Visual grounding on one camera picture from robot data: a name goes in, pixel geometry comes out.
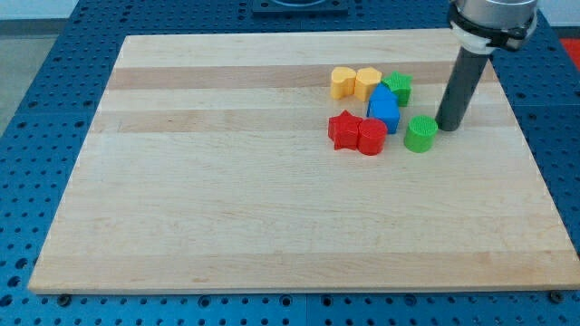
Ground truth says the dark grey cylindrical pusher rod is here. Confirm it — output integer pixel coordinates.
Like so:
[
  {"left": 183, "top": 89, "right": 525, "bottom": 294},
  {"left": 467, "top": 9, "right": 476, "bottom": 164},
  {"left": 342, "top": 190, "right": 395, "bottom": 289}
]
[{"left": 435, "top": 47, "right": 488, "bottom": 131}]

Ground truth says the green cylinder block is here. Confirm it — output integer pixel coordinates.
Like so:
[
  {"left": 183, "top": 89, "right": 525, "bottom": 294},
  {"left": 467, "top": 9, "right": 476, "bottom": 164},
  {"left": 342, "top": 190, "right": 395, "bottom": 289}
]
[{"left": 403, "top": 115, "right": 439, "bottom": 153}]

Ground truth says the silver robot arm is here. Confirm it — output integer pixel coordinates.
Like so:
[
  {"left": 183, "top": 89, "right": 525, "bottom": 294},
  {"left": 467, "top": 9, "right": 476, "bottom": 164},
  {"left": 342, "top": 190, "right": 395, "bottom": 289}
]
[{"left": 435, "top": 0, "right": 537, "bottom": 131}]

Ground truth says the green star block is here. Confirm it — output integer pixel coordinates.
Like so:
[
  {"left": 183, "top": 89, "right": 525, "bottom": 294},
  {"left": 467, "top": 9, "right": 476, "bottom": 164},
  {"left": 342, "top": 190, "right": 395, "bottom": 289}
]
[{"left": 382, "top": 71, "right": 413, "bottom": 107}]

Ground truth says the blue pentagon block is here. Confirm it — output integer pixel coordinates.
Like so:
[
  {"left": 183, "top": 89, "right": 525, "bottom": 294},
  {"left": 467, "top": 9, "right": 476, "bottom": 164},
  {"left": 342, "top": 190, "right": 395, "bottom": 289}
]
[{"left": 366, "top": 83, "right": 401, "bottom": 134}]

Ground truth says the yellow hexagon block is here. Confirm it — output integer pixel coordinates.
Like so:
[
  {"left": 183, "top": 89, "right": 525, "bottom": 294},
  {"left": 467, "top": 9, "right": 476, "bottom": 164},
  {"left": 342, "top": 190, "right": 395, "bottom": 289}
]
[{"left": 353, "top": 67, "right": 382, "bottom": 101}]

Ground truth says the red cylinder block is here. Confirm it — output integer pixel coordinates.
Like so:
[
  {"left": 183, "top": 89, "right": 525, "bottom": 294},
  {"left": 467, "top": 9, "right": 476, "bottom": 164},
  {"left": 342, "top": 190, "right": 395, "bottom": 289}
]
[{"left": 357, "top": 118, "right": 388, "bottom": 156}]

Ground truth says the yellow heart block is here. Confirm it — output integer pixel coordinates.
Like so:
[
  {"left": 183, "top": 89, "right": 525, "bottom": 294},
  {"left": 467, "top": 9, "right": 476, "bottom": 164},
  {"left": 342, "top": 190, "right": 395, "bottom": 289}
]
[{"left": 330, "top": 66, "right": 356, "bottom": 100}]

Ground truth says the red star block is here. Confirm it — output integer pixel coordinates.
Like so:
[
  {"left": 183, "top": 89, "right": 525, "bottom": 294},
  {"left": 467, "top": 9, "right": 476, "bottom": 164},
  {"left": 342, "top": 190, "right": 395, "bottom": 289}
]
[{"left": 327, "top": 110, "right": 363, "bottom": 150}]

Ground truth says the light wooden board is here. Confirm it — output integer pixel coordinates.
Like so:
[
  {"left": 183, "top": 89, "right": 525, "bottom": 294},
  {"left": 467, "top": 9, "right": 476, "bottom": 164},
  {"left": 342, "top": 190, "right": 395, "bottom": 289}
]
[{"left": 28, "top": 29, "right": 579, "bottom": 294}]

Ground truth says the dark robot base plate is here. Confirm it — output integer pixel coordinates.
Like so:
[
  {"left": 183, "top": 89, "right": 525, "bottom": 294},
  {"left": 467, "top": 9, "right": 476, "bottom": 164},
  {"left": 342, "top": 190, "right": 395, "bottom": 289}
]
[{"left": 250, "top": 0, "right": 349, "bottom": 15}]

